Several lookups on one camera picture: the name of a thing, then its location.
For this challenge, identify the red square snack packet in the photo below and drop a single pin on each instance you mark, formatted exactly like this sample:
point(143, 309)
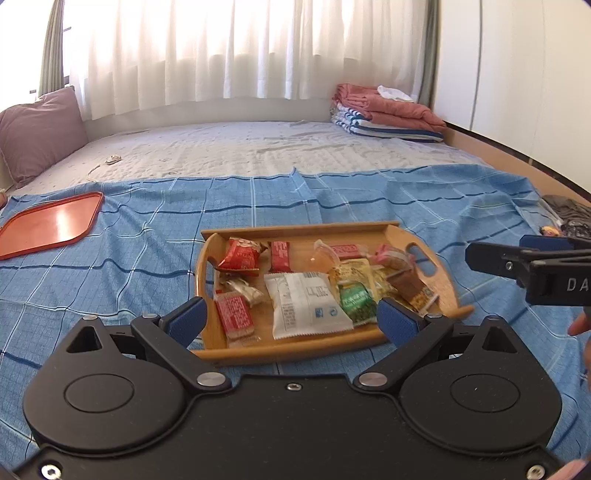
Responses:
point(234, 314)

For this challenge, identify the wooden tray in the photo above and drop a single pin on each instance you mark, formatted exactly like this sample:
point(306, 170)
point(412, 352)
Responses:
point(263, 344)

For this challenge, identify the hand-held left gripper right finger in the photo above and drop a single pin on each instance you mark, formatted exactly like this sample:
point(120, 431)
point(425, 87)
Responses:
point(397, 321)

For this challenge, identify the grey green curtain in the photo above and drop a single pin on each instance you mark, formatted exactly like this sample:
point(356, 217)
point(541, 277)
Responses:
point(53, 46)
point(429, 55)

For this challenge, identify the pink red snack bar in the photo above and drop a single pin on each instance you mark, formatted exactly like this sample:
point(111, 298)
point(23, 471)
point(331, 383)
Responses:
point(348, 250)

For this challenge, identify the green snack packet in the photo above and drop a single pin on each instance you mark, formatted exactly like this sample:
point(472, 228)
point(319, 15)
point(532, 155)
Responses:
point(358, 304)

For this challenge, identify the person's right hand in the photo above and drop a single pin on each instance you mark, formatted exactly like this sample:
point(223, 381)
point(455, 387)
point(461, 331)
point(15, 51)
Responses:
point(587, 350)

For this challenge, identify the clear nut snack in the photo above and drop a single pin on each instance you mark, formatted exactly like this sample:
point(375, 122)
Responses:
point(244, 291)

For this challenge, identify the white quilted mattress pad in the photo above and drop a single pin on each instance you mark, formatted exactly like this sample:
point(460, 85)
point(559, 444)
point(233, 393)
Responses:
point(231, 150)

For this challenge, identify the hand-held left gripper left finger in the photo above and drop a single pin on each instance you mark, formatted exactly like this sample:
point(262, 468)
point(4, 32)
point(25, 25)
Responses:
point(184, 321)

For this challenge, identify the purple pillow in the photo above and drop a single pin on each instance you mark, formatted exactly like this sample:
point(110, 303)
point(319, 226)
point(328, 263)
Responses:
point(39, 134)

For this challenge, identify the colourful small packet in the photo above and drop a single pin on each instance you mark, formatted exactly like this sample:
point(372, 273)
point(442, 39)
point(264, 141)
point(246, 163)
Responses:
point(549, 230)

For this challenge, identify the folded blankets stack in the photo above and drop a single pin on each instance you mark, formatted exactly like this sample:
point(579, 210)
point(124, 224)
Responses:
point(397, 110)

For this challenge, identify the jelly cup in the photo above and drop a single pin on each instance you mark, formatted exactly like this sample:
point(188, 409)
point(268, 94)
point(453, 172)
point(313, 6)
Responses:
point(323, 258)

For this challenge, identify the dark patterned cloth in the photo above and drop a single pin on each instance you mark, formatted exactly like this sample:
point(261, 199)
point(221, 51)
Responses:
point(570, 214)

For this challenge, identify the red plastic tray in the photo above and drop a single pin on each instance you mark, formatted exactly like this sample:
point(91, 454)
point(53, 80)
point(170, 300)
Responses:
point(51, 224)

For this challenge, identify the dark red snack bar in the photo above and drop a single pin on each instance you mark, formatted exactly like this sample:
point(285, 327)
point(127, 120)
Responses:
point(280, 256)

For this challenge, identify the white snack packet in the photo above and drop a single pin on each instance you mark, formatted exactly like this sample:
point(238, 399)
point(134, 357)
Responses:
point(304, 304)

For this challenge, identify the beige bed headboard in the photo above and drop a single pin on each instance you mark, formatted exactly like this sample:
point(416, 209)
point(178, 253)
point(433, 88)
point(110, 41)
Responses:
point(207, 113)

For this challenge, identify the red snack bag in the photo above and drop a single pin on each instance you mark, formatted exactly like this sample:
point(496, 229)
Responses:
point(240, 254)

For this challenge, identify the orange yellow snack packet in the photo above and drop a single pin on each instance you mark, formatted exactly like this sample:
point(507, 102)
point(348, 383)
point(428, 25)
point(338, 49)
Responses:
point(415, 291)

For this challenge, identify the white wardrobe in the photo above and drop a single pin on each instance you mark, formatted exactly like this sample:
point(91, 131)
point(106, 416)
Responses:
point(521, 69)

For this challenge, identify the wooden bed frame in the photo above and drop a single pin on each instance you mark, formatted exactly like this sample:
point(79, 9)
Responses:
point(508, 154)

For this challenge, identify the blue striped folded blanket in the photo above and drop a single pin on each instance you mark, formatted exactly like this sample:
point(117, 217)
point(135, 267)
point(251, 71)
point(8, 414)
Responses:
point(369, 124)

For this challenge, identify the white sheer curtain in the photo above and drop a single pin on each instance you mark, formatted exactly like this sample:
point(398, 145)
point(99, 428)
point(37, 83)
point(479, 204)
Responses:
point(231, 46)

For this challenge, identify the pink snack packet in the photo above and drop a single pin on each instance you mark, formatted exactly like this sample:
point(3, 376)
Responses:
point(392, 258)

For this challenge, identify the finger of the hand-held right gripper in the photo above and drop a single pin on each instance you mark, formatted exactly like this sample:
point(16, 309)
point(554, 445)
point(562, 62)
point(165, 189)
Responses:
point(498, 261)
point(540, 242)

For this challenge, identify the white folded cloth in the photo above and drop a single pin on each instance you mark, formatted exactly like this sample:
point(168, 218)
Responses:
point(395, 92)

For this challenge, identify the blue checked bedsheet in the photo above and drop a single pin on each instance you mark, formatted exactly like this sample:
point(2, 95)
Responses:
point(115, 277)

